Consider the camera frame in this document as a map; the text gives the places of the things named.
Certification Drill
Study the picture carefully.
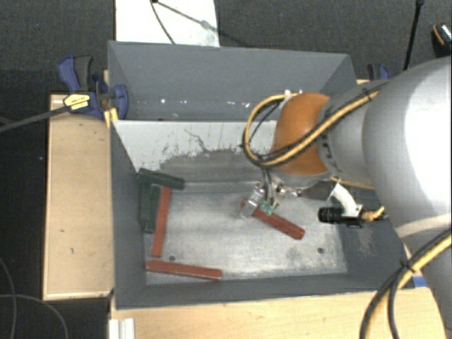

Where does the black cylinder on white bracket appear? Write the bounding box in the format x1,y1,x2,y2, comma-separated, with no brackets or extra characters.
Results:
317,182,371,230

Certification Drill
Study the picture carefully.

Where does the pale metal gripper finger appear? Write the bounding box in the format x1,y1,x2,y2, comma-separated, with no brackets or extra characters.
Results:
239,199,259,220

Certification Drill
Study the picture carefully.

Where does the pale wood board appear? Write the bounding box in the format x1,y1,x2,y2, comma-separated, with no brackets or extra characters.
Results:
42,93,116,302

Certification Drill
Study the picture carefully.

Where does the grey metal bin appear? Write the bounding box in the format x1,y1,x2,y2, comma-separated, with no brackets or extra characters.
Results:
107,40,411,310

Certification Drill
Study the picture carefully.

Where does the dark green flat block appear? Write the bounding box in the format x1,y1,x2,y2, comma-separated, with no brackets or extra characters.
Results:
136,167,186,191
137,181,162,234

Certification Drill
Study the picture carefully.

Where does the red-brown flat block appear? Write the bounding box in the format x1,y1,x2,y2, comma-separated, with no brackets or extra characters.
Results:
151,186,173,259
240,198,306,241
145,259,224,282

